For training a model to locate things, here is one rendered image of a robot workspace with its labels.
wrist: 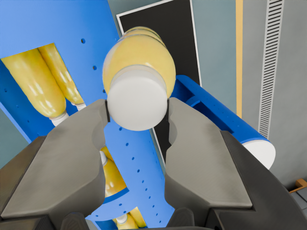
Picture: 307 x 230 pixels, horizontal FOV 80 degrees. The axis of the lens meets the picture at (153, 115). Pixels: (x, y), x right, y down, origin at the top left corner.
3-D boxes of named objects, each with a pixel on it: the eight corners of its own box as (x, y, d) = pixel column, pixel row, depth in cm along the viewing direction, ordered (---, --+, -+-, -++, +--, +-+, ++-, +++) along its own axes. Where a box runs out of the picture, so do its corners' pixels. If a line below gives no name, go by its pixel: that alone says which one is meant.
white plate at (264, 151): (283, 134, 75) (281, 133, 77) (221, 149, 71) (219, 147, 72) (267, 180, 90) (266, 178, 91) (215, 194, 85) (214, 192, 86)
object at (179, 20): (161, 159, 210) (165, 168, 198) (114, 14, 131) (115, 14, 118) (203, 143, 214) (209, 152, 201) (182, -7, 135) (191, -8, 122)
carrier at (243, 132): (194, 71, 150) (160, 77, 146) (282, 132, 76) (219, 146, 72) (193, 102, 165) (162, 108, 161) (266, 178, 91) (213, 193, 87)
